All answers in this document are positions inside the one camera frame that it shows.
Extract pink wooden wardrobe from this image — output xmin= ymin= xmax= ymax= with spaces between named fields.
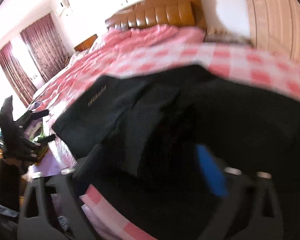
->
xmin=247 ymin=0 xmax=300 ymax=63

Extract maroon curtain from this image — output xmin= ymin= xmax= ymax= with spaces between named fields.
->
xmin=20 ymin=14 xmax=69 ymax=82

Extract brown wooden nightstand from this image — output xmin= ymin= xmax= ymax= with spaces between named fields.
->
xmin=74 ymin=34 xmax=97 ymax=51

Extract bedside table with cloth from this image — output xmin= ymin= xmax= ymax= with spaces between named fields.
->
xmin=204 ymin=27 xmax=254 ymax=47

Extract white air conditioner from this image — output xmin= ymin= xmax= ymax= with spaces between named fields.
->
xmin=54 ymin=0 xmax=72 ymax=18

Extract pink checkered bed sheet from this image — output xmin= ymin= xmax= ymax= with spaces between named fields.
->
xmin=32 ymin=41 xmax=300 ymax=240

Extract brown leather headboard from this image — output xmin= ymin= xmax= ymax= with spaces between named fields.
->
xmin=105 ymin=0 xmax=207 ymax=29

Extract pink quilt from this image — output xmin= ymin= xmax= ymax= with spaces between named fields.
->
xmin=32 ymin=23 xmax=206 ymax=111

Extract black pants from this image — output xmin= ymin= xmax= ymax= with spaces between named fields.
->
xmin=52 ymin=65 xmax=300 ymax=239

